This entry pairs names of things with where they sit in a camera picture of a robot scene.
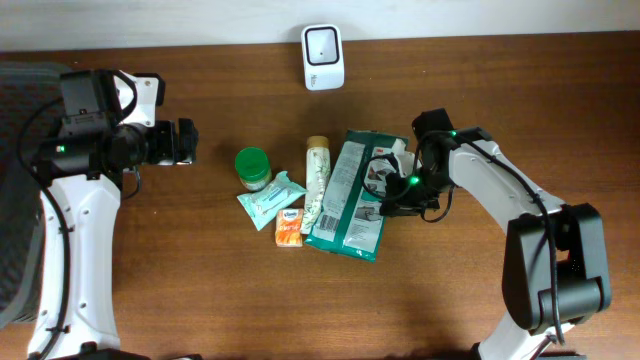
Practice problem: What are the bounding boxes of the green glove package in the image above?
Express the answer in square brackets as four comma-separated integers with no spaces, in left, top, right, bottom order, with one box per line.
[305,130,409,262]

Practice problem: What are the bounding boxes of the green lid jar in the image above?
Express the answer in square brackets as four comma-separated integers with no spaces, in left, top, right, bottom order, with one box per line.
[235,147,272,192]

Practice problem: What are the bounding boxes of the mint wet wipes pack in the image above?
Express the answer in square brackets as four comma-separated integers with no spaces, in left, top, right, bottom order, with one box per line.
[237,171,307,231]

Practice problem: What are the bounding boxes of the white tube with cork cap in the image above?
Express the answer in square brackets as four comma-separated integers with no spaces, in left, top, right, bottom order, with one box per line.
[301,136,331,235]

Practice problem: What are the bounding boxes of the orange tissue pack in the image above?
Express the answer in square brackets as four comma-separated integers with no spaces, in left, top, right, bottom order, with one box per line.
[275,209,304,247]

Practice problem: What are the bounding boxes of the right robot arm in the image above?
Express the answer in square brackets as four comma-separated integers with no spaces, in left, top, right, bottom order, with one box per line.
[363,109,612,359]

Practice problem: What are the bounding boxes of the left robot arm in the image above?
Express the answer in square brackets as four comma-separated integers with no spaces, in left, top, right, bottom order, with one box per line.
[16,69,198,359]

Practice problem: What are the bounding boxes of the white barcode scanner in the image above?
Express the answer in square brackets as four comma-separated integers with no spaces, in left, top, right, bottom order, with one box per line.
[300,24,345,91]

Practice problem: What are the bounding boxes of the grey plastic basket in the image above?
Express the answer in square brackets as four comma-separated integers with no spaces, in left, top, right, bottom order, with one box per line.
[1,61,70,327]

